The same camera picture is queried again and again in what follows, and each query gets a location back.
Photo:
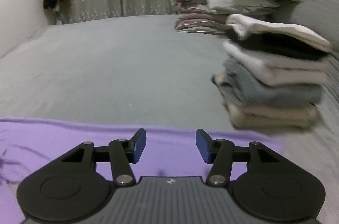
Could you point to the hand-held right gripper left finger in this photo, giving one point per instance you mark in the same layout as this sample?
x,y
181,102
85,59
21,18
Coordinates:
x,y
140,146

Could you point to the pale hanging garment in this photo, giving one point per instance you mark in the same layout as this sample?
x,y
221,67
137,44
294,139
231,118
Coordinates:
x,y
58,13

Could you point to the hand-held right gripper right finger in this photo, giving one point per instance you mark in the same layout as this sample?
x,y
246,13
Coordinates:
x,y
202,146

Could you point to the white folded garment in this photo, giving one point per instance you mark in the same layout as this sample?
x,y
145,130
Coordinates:
x,y
280,29

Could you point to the black folded garment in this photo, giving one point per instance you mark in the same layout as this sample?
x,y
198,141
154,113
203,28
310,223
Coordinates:
x,y
286,46

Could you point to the grey folded garment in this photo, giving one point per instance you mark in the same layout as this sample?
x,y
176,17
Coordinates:
x,y
264,91

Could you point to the off-white folded garment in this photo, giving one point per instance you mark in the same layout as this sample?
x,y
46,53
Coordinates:
x,y
270,67

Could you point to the purple pants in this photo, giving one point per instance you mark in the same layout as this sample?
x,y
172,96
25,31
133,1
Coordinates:
x,y
172,144

